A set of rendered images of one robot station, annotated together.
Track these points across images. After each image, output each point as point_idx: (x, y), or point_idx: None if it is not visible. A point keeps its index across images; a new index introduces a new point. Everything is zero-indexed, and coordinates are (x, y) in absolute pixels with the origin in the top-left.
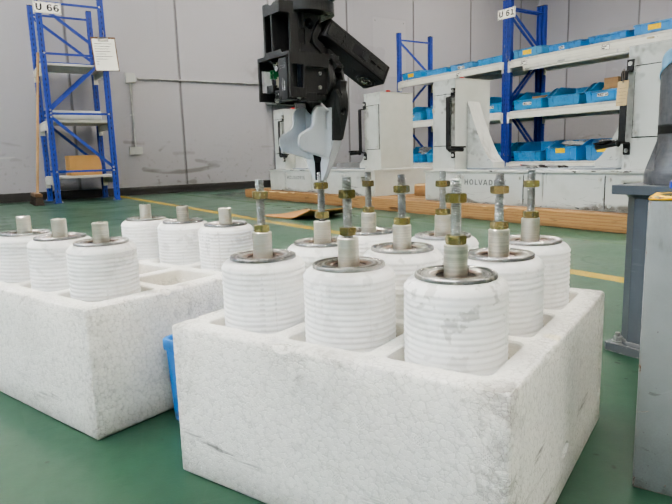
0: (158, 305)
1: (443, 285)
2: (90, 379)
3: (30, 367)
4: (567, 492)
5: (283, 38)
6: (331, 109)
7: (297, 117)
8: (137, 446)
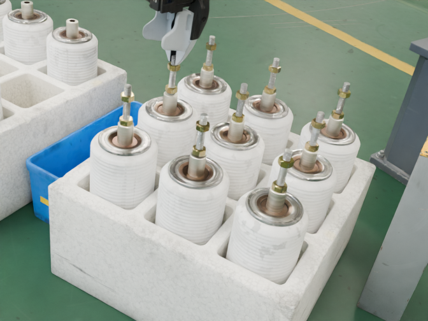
0: (21, 132)
1: (265, 225)
2: None
3: None
4: (315, 309)
5: None
6: (193, 14)
7: None
8: (9, 244)
